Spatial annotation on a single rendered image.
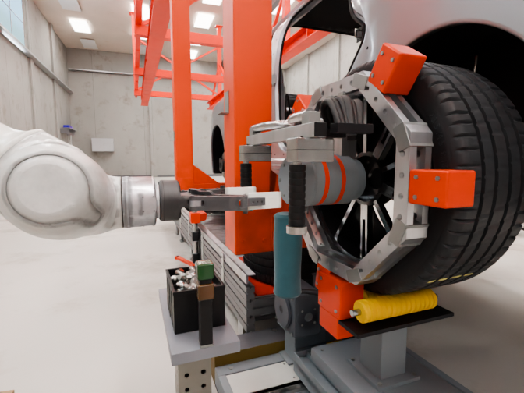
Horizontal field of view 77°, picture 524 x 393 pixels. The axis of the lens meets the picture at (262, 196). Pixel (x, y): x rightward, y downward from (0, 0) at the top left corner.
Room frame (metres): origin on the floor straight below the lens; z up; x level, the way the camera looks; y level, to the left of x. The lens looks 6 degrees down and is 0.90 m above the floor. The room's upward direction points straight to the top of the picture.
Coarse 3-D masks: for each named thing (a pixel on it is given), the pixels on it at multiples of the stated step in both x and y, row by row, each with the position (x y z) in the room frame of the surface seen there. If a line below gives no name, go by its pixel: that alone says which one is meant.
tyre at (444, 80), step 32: (416, 96) 0.77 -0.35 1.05; (448, 96) 0.71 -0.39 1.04; (480, 96) 0.75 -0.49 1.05; (448, 128) 0.69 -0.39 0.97; (480, 128) 0.69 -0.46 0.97; (512, 128) 0.73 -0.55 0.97; (448, 160) 0.68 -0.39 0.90; (480, 160) 0.67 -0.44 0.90; (512, 160) 0.71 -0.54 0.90; (480, 192) 0.67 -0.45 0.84; (512, 192) 0.70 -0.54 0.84; (320, 224) 1.14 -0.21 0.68; (448, 224) 0.67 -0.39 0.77; (480, 224) 0.68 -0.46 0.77; (512, 224) 0.73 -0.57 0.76; (416, 256) 0.74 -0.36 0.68; (448, 256) 0.69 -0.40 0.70; (480, 256) 0.73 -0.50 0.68; (384, 288) 0.84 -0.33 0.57; (416, 288) 0.77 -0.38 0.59
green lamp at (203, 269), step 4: (196, 260) 0.78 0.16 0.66; (200, 260) 0.78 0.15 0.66; (204, 260) 0.78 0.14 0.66; (208, 260) 0.78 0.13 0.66; (196, 264) 0.75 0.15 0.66; (200, 264) 0.75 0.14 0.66; (204, 264) 0.75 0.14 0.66; (208, 264) 0.75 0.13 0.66; (212, 264) 0.76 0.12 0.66; (196, 268) 0.75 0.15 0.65; (200, 268) 0.74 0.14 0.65; (204, 268) 0.75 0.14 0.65; (208, 268) 0.75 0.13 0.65; (212, 268) 0.75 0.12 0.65; (196, 272) 0.75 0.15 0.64; (200, 272) 0.74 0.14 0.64; (204, 272) 0.75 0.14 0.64; (208, 272) 0.75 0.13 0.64; (212, 272) 0.75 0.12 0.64; (196, 276) 0.75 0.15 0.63; (200, 276) 0.74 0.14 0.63; (204, 276) 0.75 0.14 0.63; (208, 276) 0.75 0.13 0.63; (212, 276) 0.75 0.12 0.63; (200, 280) 0.75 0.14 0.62
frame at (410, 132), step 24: (360, 72) 0.83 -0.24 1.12; (312, 96) 1.04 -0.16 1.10; (336, 96) 0.93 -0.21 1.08; (384, 96) 0.75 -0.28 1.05; (384, 120) 0.74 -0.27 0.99; (408, 120) 0.70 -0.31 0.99; (408, 144) 0.67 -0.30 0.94; (432, 144) 0.69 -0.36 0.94; (408, 168) 0.67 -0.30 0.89; (408, 192) 0.67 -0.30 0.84; (312, 216) 1.12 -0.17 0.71; (408, 216) 0.67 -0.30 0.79; (312, 240) 1.04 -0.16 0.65; (384, 240) 0.73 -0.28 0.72; (408, 240) 0.68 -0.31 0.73; (336, 264) 0.90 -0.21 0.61; (360, 264) 0.80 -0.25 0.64; (384, 264) 0.78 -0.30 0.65
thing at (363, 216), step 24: (360, 96) 0.96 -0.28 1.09; (360, 144) 1.21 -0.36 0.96; (384, 144) 0.89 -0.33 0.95; (384, 168) 0.88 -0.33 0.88; (432, 168) 0.72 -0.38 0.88; (384, 192) 0.88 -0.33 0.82; (336, 216) 1.15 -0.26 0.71; (360, 216) 1.18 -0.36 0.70; (384, 216) 0.88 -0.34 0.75; (336, 240) 1.06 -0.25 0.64; (360, 240) 0.97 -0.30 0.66
